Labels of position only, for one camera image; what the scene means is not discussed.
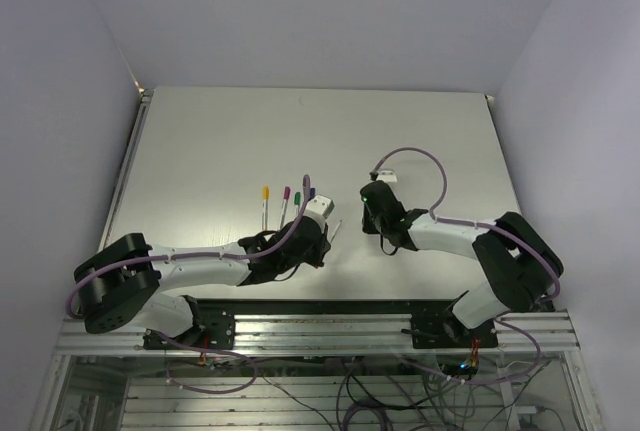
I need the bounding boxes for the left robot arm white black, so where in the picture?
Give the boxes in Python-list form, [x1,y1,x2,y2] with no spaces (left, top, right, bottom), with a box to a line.
[66,211,330,348]

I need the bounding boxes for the yellow marker pen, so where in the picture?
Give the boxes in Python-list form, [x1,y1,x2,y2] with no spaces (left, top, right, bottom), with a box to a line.
[261,186,270,231]

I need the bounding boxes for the purple marker pen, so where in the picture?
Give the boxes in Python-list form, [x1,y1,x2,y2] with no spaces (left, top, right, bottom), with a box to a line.
[279,186,291,229]

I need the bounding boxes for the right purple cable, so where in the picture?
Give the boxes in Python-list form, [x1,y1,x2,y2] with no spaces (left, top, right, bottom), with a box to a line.
[370,148,561,387]

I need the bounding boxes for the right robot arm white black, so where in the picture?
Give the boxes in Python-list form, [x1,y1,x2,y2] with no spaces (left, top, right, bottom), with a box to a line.
[360,181,564,347]

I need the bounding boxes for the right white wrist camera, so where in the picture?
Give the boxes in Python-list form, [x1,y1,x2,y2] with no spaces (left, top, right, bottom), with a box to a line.
[375,169,398,183]

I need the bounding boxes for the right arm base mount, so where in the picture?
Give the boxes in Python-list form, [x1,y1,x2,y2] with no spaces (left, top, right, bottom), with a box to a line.
[401,300,498,349]

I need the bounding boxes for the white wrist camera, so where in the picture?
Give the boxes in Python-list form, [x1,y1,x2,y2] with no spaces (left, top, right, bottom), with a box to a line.
[303,195,335,228]
[375,169,398,183]

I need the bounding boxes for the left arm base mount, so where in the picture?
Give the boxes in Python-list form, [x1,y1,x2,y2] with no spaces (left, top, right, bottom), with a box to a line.
[143,296,236,350]

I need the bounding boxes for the red marker pen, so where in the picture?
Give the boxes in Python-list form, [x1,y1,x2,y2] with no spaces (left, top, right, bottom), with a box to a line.
[316,219,344,268]

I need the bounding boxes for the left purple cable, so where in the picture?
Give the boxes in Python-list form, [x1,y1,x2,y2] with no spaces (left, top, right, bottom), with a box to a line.
[64,174,314,395]

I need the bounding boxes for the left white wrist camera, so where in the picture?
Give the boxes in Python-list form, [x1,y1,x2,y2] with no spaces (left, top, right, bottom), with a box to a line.
[303,195,335,228]

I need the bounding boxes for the green marker pen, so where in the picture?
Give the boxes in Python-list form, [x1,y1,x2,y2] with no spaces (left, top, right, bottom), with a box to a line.
[294,192,302,215]

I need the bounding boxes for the purple cable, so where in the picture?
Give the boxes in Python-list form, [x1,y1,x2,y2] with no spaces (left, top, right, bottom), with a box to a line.
[64,174,314,395]
[370,148,561,387]

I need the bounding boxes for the aluminium frame rail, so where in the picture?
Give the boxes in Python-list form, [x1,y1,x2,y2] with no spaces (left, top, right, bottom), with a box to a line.
[54,312,580,357]

